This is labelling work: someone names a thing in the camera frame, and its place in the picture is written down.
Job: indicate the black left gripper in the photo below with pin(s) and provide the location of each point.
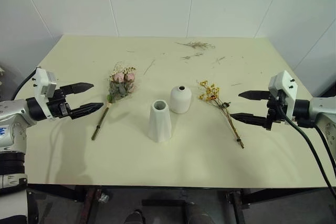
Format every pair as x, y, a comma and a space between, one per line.
58, 104

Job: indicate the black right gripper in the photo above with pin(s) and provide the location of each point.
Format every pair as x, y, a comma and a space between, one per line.
275, 110

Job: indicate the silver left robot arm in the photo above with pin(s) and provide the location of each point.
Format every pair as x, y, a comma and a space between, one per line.
15, 119

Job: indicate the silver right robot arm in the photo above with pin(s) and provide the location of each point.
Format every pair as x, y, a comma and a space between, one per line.
319, 113

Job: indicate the short round white vase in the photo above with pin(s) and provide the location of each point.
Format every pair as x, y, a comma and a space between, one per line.
180, 99

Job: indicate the tall white faceted vase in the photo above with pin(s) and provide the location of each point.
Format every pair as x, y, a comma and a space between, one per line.
159, 121

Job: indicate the yellow dried flower sprig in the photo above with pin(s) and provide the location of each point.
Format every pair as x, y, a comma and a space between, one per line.
218, 103

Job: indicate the pink dried rose bouquet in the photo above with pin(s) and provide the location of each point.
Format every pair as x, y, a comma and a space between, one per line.
119, 87

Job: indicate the dried grass sprig debris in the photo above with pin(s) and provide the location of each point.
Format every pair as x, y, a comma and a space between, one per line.
195, 45

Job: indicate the dark rounded shape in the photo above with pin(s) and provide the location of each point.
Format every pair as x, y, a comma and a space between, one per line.
134, 217

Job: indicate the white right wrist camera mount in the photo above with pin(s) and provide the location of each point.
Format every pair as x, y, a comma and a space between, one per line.
284, 87

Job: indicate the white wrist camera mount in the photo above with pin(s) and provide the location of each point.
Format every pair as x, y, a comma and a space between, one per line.
44, 83
284, 87

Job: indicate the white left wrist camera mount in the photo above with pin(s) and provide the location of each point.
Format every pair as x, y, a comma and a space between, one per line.
44, 83

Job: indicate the black metal table frame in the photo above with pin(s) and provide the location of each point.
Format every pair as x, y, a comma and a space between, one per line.
168, 200

